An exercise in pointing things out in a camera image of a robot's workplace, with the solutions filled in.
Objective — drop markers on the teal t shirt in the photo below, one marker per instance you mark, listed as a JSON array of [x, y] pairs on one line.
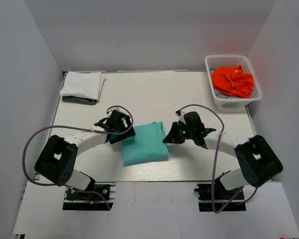
[[146, 146]]

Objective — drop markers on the folded white t shirt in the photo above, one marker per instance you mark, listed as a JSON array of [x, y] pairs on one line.
[[82, 85]]

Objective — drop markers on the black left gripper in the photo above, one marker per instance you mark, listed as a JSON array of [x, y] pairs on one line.
[[124, 135]]

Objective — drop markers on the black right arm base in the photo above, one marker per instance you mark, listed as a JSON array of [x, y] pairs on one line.
[[221, 197]]

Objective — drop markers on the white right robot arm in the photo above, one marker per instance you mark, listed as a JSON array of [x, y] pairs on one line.
[[257, 161]]

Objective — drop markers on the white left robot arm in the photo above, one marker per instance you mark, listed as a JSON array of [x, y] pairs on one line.
[[57, 159]]

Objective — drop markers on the folded dark green t shirt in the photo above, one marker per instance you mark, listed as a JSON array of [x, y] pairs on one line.
[[78, 100]]

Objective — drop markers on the grey t shirt in basket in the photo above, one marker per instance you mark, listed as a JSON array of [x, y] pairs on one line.
[[223, 96]]

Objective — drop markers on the white plastic basket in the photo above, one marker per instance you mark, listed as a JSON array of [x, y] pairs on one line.
[[215, 61]]

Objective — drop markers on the orange t shirt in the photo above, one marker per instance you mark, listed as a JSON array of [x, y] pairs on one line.
[[233, 81]]

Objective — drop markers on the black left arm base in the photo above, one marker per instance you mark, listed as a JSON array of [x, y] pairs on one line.
[[101, 200]]

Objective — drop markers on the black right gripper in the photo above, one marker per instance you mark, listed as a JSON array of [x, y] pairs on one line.
[[173, 137]]

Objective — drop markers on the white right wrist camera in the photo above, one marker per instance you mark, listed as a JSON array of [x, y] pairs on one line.
[[180, 116]]

